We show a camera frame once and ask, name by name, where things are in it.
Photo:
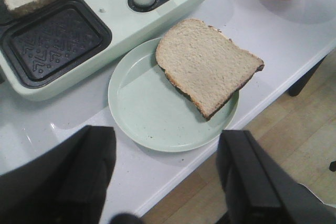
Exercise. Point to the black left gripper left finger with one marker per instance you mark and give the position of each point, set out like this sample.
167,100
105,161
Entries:
67,184

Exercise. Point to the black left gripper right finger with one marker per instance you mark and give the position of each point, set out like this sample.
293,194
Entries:
258,190

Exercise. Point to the green breakfast maker base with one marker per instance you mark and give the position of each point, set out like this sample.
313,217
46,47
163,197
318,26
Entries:
54,48

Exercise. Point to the light green round plate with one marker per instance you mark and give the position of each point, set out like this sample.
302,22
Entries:
155,114

